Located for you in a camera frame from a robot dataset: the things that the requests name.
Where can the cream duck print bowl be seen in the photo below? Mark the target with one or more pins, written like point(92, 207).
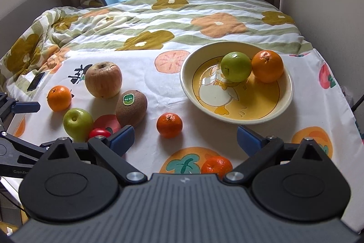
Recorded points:
point(216, 95)

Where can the medium orange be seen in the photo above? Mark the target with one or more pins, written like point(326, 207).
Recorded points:
point(59, 99)

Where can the large orange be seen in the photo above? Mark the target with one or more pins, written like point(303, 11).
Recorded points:
point(268, 66)

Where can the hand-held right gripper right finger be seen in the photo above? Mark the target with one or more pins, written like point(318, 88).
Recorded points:
point(248, 137)

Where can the brown kiwi with sticker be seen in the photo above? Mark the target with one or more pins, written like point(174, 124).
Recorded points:
point(131, 110)

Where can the green apple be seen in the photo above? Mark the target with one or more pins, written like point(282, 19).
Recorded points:
point(236, 68)
point(77, 125)

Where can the white fruit print cloth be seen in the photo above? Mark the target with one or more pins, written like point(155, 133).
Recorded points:
point(159, 89)

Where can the red tomato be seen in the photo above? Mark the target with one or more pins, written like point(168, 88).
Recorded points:
point(99, 133)

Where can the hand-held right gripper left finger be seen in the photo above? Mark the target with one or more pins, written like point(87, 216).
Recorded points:
point(124, 137)

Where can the wrinkled pale red apple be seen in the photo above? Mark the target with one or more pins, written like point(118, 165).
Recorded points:
point(103, 80)

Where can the black smartphone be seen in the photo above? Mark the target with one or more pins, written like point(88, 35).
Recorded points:
point(36, 81)

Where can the floral striped quilt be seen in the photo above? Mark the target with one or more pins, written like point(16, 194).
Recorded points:
point(176, 21)

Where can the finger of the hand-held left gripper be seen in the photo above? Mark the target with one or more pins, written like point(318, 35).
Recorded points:
point(28, 147)
point(27, 107)

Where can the small mandarin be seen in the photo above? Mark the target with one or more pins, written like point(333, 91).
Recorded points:
point(169, 125)
point(216, 165)

